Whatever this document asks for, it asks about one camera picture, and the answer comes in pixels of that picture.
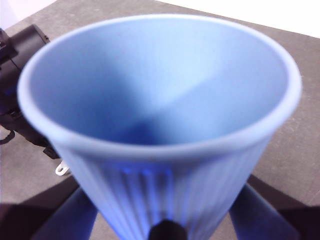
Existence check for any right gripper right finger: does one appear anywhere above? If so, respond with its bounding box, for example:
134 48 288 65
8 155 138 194
228 174 320 240

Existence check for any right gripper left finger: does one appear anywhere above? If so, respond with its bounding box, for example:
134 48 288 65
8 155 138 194
0 177 99 240

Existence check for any blue ribbed plastic cup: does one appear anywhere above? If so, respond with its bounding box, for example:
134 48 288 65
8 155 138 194
17 13 303 240

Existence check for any black cable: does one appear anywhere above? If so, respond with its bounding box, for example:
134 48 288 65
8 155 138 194
0 130 16 145

